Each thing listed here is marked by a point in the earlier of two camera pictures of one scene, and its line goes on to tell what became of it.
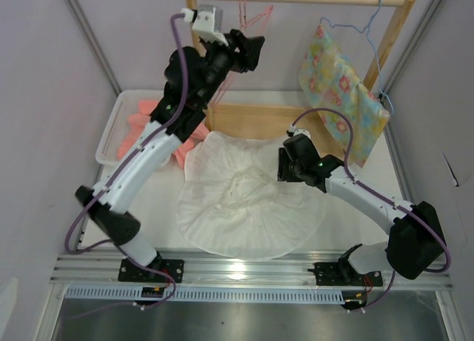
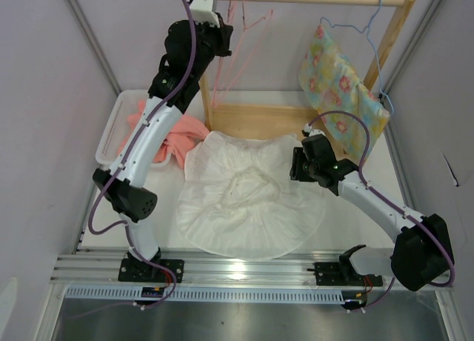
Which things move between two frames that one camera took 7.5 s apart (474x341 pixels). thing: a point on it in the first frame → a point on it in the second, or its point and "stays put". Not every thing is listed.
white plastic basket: (126, 104) stays put
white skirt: (230, 201) stays put
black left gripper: (246, 58) → (223, 34)
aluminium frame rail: (256, 268) stays put
